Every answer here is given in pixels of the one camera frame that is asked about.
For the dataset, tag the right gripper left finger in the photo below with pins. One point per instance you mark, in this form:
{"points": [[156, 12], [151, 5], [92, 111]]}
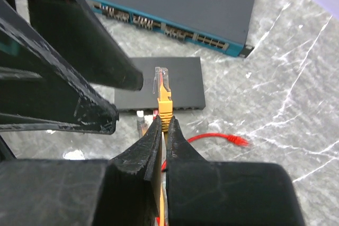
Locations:
{"points": [[121, 191]]}

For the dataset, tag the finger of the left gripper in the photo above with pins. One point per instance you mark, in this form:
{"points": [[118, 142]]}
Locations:
{"points": [[73, 30], [40, 90]]}

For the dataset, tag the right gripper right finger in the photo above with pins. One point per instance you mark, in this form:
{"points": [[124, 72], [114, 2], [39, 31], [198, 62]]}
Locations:
{"points": [[202, 192]]}

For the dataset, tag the small black box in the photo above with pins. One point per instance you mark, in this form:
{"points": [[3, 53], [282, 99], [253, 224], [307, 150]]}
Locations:
{"points": [[185, 82]]}

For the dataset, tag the large black network switch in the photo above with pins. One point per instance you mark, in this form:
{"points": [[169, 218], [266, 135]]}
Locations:
{"points": [[221, 25]]}

